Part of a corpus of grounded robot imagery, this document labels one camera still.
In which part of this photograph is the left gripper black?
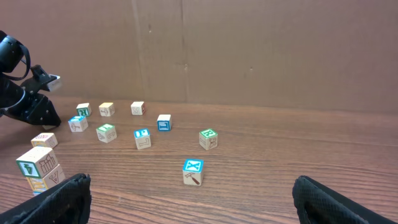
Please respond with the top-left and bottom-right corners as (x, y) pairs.
(1, 65), (61, 126)

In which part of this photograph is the green letter block left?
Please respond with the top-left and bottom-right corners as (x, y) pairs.
(42, 125), (57, 130)

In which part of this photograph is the yellow top block far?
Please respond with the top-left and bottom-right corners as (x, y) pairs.
(99, 103), (115, 116)

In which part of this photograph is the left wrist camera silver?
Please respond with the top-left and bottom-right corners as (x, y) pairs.
(47, 74), (62, 92)

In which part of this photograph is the white block blue side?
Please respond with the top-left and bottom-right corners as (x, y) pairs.
(157, 114), (172, 132)

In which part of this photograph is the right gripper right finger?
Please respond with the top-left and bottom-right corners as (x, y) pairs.
(292, 175), (397, 224)

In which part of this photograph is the cardboard back panel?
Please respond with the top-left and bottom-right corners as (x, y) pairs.
(1, 0), (397, 113)

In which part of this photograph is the blue letter P block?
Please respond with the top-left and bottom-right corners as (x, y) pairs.
(134, 128), (152, 150)

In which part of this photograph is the white block green number side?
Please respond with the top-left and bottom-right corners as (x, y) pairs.
(16, 146), (58, 179)

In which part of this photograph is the wooden block airplane drawing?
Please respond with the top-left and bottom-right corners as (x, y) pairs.
(27, 164), (65, 193)

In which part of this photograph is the green letter R block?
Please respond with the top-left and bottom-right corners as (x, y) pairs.
(199, 128), (218, 150)

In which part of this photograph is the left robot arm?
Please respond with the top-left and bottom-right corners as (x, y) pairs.
(1, 32), (62, 129)

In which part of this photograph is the white block top centre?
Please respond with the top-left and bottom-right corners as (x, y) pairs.
(131, 101), (146, 115)

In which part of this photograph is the blue letter T block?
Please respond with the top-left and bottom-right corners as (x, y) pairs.
(68, 116), (88, 133)

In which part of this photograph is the green number 7 block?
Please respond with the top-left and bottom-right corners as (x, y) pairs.
(96, 124), (117, 143)

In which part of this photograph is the blue letter X block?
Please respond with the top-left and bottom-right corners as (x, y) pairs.
(182, 159), (204, 186)

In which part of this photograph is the wooden block yellow side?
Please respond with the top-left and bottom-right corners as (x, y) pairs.
(31, 133), (58, 148)

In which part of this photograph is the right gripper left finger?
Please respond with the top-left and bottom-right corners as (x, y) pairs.
(1, 173), (91, 224)

